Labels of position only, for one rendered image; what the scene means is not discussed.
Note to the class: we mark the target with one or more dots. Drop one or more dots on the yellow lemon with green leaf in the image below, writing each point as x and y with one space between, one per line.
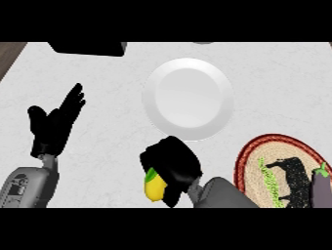
153 187

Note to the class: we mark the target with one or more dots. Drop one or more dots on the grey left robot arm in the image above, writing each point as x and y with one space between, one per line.
27 188

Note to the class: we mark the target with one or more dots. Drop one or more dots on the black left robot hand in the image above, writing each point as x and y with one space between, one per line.
53 127

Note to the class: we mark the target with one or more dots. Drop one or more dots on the white round plate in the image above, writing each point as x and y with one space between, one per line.
187 99

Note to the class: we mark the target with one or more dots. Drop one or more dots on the small grey object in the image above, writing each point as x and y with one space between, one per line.
202 42

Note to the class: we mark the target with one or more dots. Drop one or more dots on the round woven red-rimmed placemat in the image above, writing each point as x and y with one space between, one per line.
270 169

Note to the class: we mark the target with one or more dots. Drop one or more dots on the purple eggplant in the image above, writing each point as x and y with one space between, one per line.
321 192

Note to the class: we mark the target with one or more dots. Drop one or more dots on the black box appliance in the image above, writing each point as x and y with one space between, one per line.
89 48

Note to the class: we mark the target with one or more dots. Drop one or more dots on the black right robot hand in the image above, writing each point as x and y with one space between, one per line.
173 166

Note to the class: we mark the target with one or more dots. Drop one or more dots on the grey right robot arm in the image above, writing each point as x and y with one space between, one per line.
221 195

